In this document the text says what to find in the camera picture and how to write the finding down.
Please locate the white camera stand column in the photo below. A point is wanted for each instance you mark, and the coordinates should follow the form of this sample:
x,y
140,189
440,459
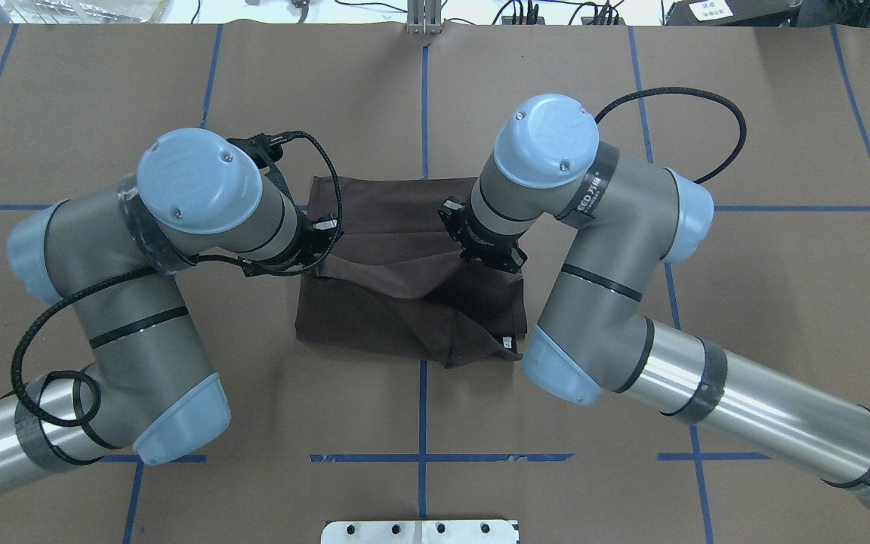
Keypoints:
x,y
422,531

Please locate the USB hub with plugs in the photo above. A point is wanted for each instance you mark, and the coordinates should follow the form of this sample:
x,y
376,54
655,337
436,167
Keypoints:
x,y
559,13

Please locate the aluminium frame post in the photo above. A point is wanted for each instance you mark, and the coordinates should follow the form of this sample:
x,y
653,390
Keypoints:
x,y
424,17

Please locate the black device box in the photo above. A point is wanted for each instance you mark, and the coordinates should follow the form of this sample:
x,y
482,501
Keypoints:
x,y
732,13

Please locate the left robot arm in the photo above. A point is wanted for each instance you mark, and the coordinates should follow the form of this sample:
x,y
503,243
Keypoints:
x,y
115,360

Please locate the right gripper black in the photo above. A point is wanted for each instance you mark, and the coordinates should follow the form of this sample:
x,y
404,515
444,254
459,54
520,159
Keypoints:
x,y
485,243

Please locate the brown t-shirt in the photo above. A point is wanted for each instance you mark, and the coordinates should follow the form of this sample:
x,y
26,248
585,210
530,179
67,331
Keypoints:
x,y
396,284

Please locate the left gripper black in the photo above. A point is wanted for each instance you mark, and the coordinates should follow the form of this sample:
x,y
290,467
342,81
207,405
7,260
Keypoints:
x,y
313,243

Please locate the clear plastic bag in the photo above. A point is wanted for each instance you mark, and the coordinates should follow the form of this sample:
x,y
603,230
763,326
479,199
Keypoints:
x,y
85,12

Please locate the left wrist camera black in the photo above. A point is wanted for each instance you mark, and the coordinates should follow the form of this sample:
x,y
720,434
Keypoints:
x,y
265,151

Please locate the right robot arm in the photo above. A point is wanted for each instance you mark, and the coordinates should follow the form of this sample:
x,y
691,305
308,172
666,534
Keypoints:
x,y
630,215

